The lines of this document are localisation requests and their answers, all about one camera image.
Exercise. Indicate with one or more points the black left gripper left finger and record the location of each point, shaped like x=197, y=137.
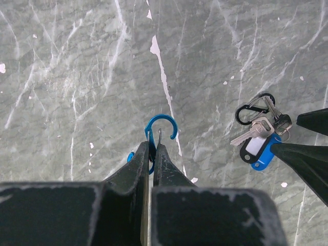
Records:
x=109, y=212

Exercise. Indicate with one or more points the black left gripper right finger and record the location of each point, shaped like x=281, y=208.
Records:
x=185, y=214

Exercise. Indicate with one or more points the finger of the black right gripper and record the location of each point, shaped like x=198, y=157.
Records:
x=316, y=121
x=309, y=162

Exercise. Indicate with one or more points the blue key tag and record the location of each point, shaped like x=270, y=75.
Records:
x=266, y=156

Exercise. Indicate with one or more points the black carabiner keyring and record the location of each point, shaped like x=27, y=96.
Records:
x=246, y=113

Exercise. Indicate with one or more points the black key tag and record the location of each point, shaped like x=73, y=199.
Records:
x=252, y=149

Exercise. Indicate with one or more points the silver key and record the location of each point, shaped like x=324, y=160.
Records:
x=261, y=127

